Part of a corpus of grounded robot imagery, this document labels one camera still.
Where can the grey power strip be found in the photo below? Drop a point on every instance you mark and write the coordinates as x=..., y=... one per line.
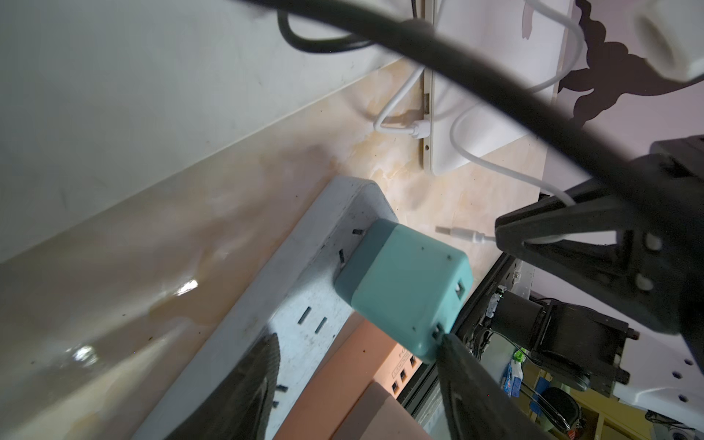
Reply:
x=293, y=297

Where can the orange power strip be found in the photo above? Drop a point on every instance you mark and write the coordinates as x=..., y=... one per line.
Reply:
x=360, y=356

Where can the teal charger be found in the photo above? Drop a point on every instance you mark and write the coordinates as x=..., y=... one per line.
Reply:
x=412, y=287

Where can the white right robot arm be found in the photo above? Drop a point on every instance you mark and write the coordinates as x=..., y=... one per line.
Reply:
x=651, y=357

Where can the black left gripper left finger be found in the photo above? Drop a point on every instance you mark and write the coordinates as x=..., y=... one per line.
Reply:
x=240, y=406

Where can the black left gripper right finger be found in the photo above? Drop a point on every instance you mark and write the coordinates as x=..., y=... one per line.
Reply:
x=475, y=406

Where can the pink charger on orange strip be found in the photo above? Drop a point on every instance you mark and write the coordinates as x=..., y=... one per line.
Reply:
x=378, y=416

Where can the right white laptop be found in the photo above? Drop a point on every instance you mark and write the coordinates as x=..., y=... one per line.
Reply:
x=498, y=106

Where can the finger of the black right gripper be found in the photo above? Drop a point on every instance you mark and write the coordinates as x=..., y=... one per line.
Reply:
x=651, y=271

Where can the centre silver laptop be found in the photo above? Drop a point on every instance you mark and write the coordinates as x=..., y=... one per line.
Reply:
x=103, y=99

